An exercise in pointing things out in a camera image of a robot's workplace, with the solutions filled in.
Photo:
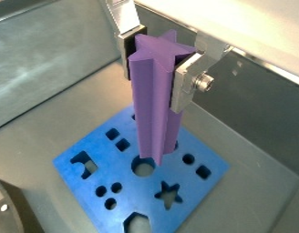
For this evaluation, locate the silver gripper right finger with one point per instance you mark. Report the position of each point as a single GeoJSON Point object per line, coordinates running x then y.
{"type": "Point", "coordinates": [190, 76]}

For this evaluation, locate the dark grey round base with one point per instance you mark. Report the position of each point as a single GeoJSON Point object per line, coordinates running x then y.
{"type": "Point", "coordinates": [18, 218]}

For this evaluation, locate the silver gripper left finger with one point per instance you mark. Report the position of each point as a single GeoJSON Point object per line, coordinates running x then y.
{"type": "Point", "coordinates": [126, 23]}

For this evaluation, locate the blue shape-sorting board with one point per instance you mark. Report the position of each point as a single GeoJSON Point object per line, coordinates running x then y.
{"type": "Point", "coordinates": [119, 186]}

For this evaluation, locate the purple star-shaped peg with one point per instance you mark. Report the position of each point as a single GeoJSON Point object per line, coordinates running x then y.
{"type": "Point", "coordinates": [151, 73]}

